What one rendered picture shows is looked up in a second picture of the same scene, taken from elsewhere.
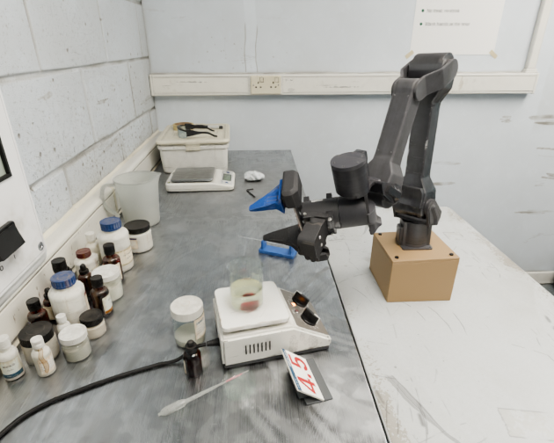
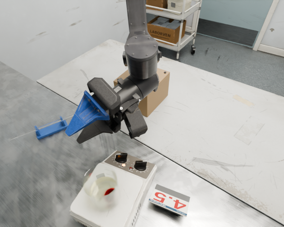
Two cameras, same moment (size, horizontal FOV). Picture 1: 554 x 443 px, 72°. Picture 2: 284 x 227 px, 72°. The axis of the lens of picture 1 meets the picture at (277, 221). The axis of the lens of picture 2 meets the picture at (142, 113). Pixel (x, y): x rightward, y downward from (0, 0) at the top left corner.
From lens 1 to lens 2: 0.43 m
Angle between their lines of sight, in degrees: 45
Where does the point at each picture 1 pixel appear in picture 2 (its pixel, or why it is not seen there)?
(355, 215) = (152, 87)
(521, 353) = (213, 103)
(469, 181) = (88, 16)
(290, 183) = (108, 93)
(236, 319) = (117, 217)
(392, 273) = (148, 101)
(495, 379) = (220, 123)
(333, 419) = (202, 207)
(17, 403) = not seen: outside the picture
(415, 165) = not seen: hidden behind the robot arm
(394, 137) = (141, 9)
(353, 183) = (154, 65)
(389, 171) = not seen: hidden behind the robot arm
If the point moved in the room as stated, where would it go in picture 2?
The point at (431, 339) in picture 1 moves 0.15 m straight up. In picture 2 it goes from (184, 123) to (191, 88)
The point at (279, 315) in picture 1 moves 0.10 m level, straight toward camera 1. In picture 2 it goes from (136, 184) to (175, 215)
